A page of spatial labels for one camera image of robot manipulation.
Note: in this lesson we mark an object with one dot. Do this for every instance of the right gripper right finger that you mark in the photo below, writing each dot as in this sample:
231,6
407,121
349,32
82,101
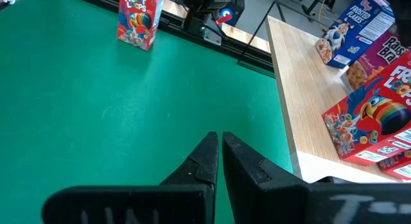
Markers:
273,198

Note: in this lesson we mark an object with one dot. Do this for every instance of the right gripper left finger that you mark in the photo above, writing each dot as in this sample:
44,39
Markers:
180,201

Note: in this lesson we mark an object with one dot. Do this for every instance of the Froot Loops cereal box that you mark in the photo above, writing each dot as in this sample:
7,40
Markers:
398,167
369,118
138,22

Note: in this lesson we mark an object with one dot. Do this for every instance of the Raisin Bran cereal box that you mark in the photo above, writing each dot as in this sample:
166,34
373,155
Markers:
382,54

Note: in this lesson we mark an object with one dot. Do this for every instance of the Frosted Flakes cereal box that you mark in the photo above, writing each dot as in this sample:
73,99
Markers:
356,28

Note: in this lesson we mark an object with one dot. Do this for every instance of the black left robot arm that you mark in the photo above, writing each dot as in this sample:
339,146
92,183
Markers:
199,12

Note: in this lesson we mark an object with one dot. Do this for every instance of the wooden shelf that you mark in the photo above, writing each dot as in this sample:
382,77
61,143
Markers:
305,105

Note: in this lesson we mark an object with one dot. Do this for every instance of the green table mat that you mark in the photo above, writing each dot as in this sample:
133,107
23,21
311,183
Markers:
96,105

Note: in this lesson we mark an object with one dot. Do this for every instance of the black table frame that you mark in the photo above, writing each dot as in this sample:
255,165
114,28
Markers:
257,62

